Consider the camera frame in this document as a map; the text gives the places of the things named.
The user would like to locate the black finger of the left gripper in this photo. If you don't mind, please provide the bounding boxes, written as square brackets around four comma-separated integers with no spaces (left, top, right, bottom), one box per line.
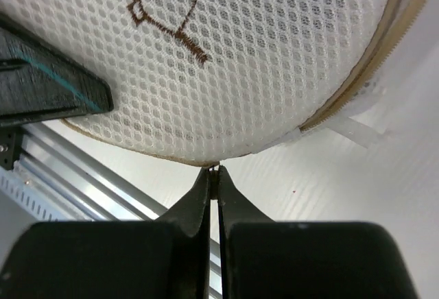
[1,14,114,128]

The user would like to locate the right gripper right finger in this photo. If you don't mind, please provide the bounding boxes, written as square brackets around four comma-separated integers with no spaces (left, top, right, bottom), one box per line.
[217,167,418,298]

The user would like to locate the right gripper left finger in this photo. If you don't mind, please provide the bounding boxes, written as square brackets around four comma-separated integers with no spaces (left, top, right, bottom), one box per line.
[1,169,211,298]

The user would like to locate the beige mesh laundry bag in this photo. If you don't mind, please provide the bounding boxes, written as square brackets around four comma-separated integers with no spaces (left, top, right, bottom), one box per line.
[1,0,427,166]

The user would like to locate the aluminium mounting rail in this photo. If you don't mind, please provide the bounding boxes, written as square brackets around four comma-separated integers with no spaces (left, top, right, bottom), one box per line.
[1,123,222,298]

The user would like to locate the white slotted cable duct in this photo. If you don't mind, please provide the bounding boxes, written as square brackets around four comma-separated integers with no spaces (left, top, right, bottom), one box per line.
[1,169,68,222]

